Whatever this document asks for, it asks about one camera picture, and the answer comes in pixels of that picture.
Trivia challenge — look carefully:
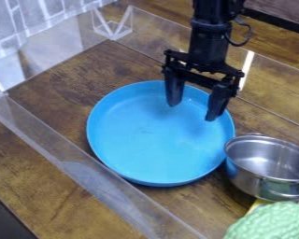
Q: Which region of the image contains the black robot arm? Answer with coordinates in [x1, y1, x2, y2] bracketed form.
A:
[162, 0, 247, 121]

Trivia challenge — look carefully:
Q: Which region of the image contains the green knitted cloth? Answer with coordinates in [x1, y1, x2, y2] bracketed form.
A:
[223, 202, 299, 239]

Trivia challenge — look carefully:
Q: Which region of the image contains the clear acrylic enclosure wall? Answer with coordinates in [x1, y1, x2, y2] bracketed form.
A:
[0, 0, 299, 239]

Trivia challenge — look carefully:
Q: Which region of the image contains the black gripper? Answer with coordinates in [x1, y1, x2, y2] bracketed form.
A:
[163, 19, 244, 121]

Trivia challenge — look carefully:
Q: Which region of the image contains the yellow object under cloth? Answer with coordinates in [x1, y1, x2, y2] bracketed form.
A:
[247, 199, 269, 214]

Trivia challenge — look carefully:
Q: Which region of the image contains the blue round plastic tray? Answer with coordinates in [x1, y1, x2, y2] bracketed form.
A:
[85, 80, 235, 187]

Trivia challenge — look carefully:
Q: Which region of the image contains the small stainless steel pot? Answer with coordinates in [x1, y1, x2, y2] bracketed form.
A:
[224, 134, 299, 202]

